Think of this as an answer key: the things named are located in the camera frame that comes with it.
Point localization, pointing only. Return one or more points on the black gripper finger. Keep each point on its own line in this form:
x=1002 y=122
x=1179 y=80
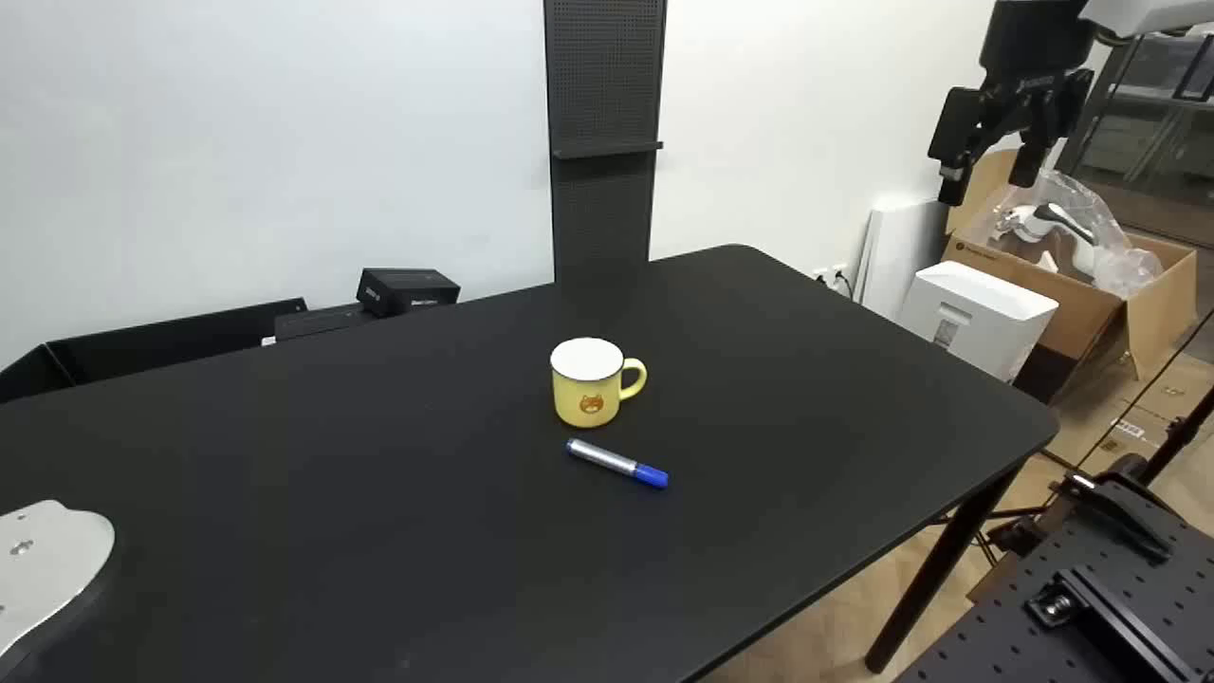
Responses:
x=1045 y=126
x=963 y=133

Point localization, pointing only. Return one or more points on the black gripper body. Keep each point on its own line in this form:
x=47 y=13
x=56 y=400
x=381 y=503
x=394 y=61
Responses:
x=1030 y=42

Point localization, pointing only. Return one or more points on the blue capped marker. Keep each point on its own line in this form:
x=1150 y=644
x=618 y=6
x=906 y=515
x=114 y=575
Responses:
x=614 y=461

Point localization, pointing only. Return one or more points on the yellow enamel mug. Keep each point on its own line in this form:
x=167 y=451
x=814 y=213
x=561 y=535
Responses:
x=582 y=393

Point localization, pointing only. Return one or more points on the dark metal shelf rack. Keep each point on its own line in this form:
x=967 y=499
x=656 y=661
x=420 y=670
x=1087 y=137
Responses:
x=1150 y=126

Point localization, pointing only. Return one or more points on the clear plastic bag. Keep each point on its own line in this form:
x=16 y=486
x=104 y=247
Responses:
x=1077 y=231

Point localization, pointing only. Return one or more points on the white upright device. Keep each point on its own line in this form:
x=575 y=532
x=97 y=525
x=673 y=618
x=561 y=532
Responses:
x=893 y=251

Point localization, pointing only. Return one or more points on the white square box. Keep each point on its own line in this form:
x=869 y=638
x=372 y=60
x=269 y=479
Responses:
x=981 y=310

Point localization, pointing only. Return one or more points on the brown cardboard box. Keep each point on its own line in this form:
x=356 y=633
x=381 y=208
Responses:
x=1092 y=313

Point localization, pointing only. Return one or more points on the black slanted stand leg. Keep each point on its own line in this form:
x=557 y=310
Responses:
x=1179 y=438

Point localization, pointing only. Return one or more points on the black vertical pillar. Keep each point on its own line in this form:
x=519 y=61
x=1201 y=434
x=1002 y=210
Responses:
x=604 y=126

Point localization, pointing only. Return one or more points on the black table leg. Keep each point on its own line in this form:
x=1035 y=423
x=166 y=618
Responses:
x=931 y=578

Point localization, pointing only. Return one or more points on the black perforated breadboard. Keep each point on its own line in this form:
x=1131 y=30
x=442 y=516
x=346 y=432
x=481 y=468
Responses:
x=998 y=638

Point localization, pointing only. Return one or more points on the small black box device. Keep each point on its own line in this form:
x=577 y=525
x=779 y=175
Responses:
x=405 y=290

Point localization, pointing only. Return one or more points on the black flat panel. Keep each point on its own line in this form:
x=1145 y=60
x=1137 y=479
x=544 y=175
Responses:
x=155 y=338

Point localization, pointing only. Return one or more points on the black rail on breadboard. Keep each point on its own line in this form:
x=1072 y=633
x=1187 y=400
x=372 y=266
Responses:
x=1125 y=627

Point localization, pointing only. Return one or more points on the white round base plate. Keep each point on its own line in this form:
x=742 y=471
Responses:
x=45 y=563

